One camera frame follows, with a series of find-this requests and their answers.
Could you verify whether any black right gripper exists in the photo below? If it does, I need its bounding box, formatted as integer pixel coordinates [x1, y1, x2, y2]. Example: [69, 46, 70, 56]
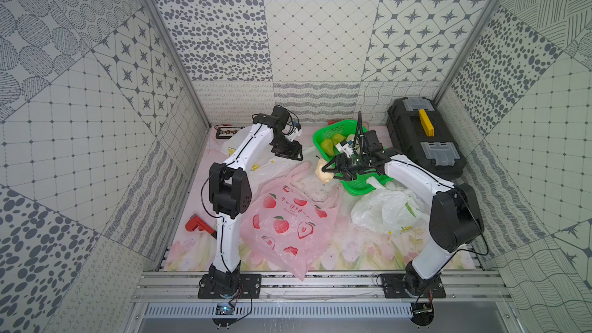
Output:
[322, 153, 370, 181]

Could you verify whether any pink patterned plastic bag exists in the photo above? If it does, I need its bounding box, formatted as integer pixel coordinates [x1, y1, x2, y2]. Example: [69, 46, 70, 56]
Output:
[240, 162, 342, 281]

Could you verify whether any white lemon print bag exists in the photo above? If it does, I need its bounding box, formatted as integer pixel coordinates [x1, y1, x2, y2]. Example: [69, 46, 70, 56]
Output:
[351, 177, 430, 235]

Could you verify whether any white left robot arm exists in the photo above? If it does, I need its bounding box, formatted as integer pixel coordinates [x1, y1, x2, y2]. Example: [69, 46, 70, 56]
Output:
[205, 106, 342, 294]

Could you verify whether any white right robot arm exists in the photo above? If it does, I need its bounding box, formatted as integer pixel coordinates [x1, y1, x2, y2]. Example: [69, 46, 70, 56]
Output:
[322, 148, 484, 296]

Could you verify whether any green pear left back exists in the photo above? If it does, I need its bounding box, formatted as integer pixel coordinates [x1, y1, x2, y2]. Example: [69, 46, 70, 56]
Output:
[321, 138, 339, 157]

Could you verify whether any green pear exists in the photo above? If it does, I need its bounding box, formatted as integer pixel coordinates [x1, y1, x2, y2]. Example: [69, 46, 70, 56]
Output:
[321, 138, 339, 157]
[331, 134, 347, 145]

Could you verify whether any green pear top back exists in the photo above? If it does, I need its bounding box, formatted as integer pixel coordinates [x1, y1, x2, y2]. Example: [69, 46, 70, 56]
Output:
[331, 134, 347, 145]

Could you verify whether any green plastic basket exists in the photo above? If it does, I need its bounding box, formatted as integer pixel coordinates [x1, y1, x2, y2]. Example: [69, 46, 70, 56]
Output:
[312, 120, 393, 196]

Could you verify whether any black small tray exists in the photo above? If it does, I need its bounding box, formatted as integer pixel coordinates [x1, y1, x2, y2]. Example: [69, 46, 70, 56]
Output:
[215, 125, 244, 140]

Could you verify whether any black plastic toolbox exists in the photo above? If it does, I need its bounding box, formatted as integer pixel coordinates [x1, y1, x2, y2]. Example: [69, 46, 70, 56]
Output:
[386, 97, 467, 180]

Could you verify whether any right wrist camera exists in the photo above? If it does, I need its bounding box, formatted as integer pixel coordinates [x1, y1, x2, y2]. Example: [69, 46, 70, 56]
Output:
[335, 142, 354, 157]

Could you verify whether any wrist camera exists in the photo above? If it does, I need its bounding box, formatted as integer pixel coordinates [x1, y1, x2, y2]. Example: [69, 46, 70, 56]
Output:
[272, 105, 302, 137]
[335, 142, 354, 157]

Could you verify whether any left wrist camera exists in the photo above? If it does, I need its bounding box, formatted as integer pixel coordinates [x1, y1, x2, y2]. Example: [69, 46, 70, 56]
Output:
[272, 105, 302, 137]

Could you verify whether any red handled tool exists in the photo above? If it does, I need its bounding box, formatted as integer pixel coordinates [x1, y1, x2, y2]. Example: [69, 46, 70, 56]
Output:
[185, 214, 217, 239]

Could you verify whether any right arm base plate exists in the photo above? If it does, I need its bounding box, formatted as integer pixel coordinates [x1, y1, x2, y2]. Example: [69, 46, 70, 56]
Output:
[376, 273, 446, 298]

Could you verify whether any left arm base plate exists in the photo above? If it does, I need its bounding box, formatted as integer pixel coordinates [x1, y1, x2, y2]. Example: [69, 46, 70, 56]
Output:
[197, 274, 262, 299]

